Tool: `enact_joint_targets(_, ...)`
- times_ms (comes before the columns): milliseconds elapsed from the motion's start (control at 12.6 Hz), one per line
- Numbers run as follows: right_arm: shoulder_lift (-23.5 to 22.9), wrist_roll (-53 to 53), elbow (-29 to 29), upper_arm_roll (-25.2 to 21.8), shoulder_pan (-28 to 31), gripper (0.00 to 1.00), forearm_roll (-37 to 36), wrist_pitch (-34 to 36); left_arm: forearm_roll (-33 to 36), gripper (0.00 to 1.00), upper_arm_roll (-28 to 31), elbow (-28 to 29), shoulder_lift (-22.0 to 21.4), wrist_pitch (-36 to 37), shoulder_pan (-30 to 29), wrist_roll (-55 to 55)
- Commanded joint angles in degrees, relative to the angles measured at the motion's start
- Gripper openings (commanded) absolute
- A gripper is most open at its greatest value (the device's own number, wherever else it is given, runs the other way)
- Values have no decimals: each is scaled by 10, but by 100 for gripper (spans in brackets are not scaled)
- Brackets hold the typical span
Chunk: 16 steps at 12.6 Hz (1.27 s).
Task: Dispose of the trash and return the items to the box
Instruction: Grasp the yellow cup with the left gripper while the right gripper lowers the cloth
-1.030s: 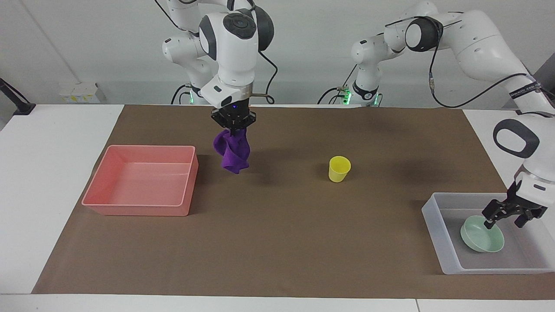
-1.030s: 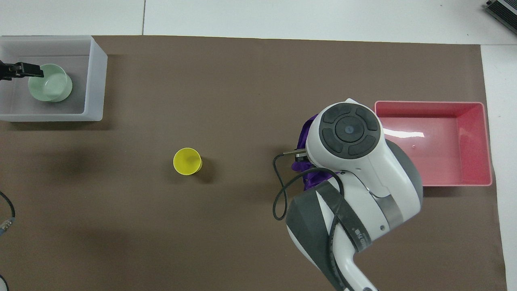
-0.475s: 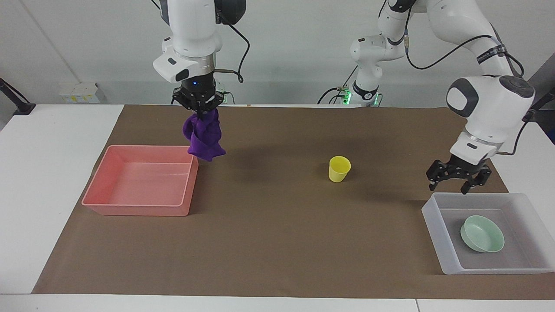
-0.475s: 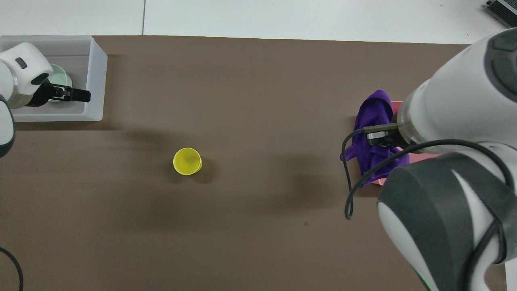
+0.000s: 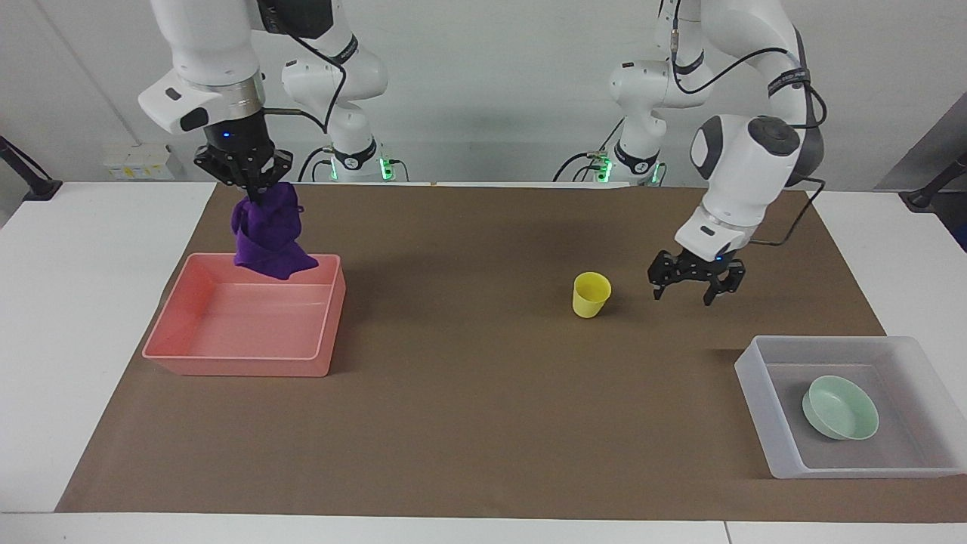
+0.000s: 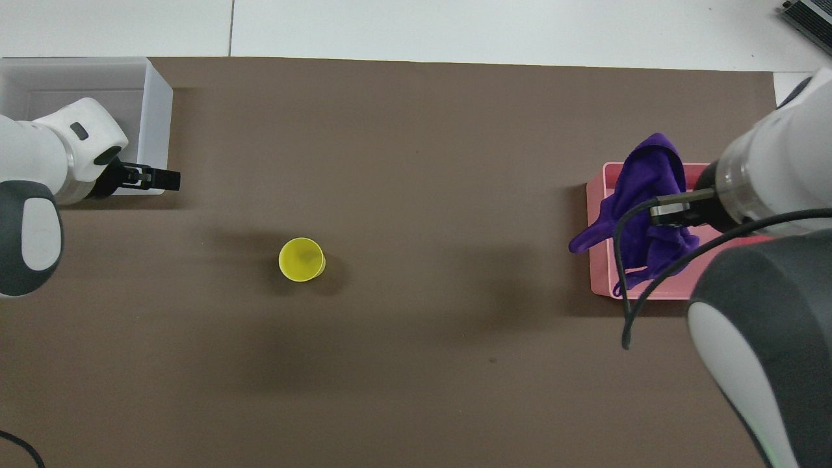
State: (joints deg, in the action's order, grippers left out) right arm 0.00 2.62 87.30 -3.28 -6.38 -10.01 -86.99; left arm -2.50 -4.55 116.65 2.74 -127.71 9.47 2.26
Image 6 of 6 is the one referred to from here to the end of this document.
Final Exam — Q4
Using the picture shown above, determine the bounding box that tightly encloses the purple cloth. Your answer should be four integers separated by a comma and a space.
568, 133, 702, 291

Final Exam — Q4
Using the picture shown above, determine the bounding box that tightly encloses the grey metal device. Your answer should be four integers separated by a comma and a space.
779, 0, 832, 48

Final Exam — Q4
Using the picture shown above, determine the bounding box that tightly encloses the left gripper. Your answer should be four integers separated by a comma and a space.
90, 160, 154, 200

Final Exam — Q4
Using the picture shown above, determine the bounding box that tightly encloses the translucent white plastic bin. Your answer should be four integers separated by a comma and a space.
0, 57, 174, 196

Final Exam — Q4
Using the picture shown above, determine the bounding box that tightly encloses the yellow paper cup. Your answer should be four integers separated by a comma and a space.
278, 237, 327, 283

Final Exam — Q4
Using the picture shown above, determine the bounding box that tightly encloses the pink plastic box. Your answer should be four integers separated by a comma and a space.
586, 162, 775, 300

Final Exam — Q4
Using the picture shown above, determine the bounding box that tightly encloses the black cable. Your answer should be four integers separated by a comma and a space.
613, 196, 832, 351
0, 429, 46, 468

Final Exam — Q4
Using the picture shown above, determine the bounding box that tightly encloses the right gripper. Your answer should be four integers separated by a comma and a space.
669, 159, 744, 233

